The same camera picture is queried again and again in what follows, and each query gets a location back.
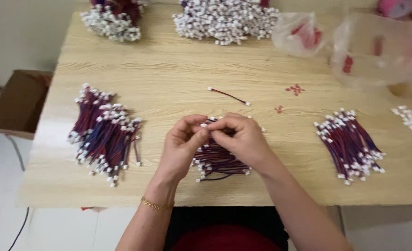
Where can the small clear plastic bag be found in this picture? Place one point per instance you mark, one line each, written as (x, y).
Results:
(298, 35)

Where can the person's left hand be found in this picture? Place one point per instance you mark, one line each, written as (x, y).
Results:
(178, 153)

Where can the row of loose white connectors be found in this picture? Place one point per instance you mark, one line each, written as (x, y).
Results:
(409, 121)

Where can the pink object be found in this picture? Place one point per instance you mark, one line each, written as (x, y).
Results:
(401, 7)

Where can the brown cardboard box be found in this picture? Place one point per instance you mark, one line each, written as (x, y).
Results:
(17, 103)

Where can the large clear plastic bag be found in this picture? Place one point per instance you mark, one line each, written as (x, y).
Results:
(376, 52)

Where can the person's dark red clothing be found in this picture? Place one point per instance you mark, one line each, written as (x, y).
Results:
(226, 230)

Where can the person's right hand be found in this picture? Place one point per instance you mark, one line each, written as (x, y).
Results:
(247, 139)

